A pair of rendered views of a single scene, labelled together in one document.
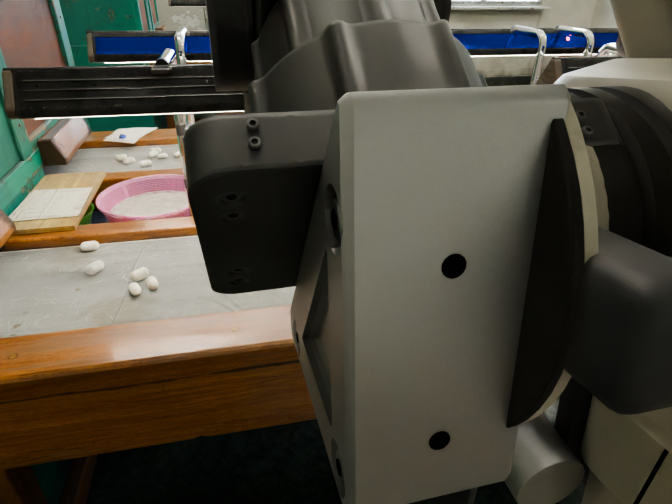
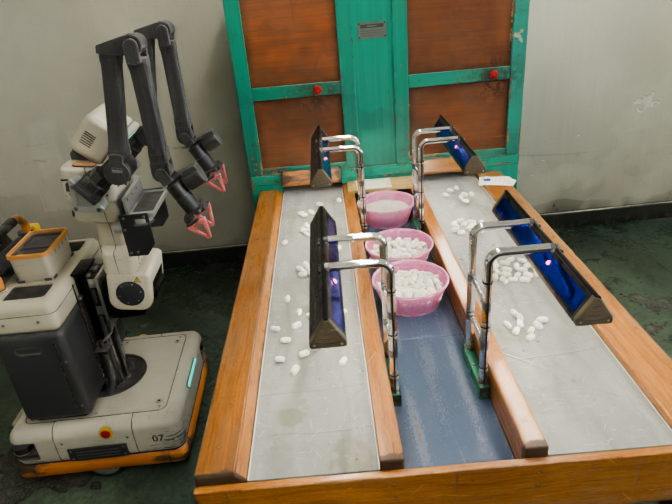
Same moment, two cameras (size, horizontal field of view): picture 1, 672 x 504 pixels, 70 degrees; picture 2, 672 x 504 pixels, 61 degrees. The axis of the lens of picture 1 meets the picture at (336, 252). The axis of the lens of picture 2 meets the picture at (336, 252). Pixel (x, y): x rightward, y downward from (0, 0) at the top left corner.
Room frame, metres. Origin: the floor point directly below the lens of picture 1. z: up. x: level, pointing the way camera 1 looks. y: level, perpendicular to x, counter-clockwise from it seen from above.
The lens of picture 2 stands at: (1.38, -1.96, 1.76)
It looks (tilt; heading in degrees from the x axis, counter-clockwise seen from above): 27 degrees down; 103
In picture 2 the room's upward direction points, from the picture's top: 5 degrees counter-clockwise
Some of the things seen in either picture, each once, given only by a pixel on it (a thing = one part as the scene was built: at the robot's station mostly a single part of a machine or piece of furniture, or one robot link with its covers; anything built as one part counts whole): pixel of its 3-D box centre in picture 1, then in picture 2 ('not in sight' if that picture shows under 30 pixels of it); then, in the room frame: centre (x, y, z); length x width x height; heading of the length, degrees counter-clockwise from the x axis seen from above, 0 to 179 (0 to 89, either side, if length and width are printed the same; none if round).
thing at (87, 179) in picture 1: (58, 199); (380, 184); (1.04, 0.67, 0.77); 0.33 x 0.15 x 0.01; 13
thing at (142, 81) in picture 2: not in sight; (149, 112); (0.48, -0.38, 1.40); 0.11 x 0.06 x 0.43; 104
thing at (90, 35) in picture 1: (211, 44); (456, 140); (1.40, 0.35, 1.08); 0.62 x 0.08 x 0.07; 103
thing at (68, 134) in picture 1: (66, 136); (447, 164); (1.36, 0.79, 0.83); 0.30 x 0.06 x 0.07; 13
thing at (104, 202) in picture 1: (157, 210); (386, 210); (1.09, 0.45, 0.72); 0.27 x 0.27 x 0.10
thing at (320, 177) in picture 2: (207, 86); (319, 152); (0.85, 0.23, 1.08); 0.62 x 0.08 x 0.07; 103
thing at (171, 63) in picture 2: not in sight; (175, 85); (0.38, 0.04, 1.40); 0.11 x 0.06 x 0.43; 104
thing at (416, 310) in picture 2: not in sight; (410, 289); (1.25, -0.25, 0.72); 0.27 x 0.27 x 0.10
